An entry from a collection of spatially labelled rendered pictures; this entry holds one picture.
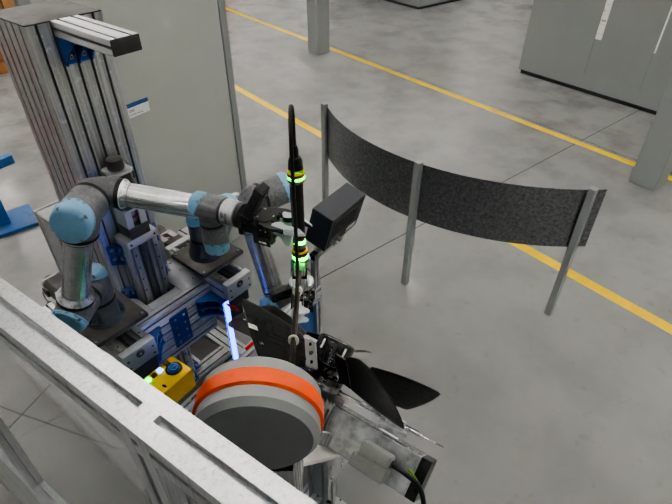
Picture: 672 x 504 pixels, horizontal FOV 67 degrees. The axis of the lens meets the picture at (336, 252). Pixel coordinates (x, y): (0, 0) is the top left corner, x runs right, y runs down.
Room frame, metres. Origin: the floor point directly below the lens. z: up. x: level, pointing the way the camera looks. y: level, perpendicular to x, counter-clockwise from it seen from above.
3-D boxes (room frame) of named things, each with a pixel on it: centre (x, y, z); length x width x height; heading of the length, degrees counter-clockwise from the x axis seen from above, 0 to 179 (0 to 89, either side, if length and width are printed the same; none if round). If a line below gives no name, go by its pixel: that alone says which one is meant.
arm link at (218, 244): (1.22, 0.35, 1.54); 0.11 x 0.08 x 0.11; 177
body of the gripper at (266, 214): (1.14, 0.21, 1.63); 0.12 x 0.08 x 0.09; 66
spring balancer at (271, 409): (0.37, 0.09, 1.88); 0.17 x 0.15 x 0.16; 55
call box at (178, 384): (1.05, 0.56, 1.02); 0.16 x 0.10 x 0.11; 145
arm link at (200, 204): (1.20, 0.36, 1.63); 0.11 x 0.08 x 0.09; 66
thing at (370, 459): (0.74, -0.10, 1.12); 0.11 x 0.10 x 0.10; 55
